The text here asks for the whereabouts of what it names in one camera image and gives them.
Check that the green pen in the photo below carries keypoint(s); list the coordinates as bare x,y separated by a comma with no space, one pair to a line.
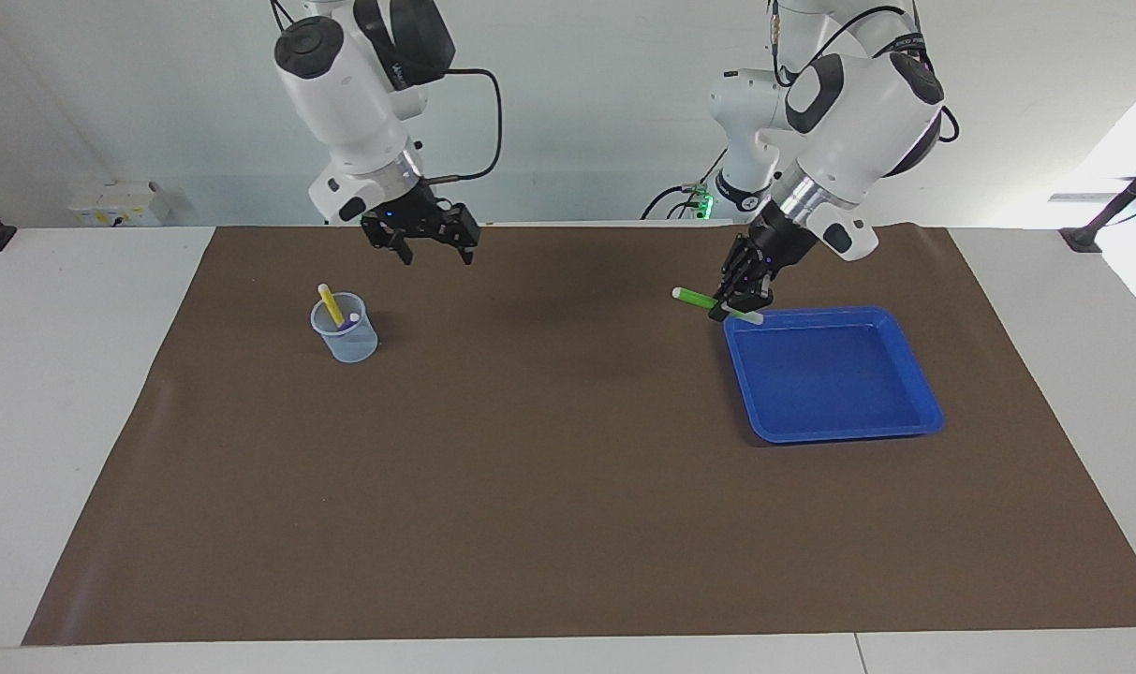
694,297

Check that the white wall outlet box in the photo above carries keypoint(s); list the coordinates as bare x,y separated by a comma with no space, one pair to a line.
118,204

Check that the blue plastic tray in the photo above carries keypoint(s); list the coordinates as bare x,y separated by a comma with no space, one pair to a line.
830,374

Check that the black clamp pole stand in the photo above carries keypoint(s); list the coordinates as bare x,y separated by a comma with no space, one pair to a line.
1087,236

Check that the green lit base connector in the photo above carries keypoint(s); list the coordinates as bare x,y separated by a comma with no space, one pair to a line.
703,201

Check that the yellow pen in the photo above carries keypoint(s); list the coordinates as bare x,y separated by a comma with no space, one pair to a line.
330,304

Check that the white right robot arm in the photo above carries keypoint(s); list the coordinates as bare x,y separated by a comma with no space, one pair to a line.
343,94

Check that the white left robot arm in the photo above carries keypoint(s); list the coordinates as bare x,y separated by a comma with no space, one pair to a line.
858,103

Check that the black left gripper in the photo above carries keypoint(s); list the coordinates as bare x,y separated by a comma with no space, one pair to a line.
774,248

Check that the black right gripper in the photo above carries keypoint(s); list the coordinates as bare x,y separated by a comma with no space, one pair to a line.
404,217

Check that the brown table mat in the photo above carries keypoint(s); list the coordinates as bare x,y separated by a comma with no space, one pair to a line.
568,487

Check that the translucent plastic cup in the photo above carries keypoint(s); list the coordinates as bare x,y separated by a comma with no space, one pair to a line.
347,344

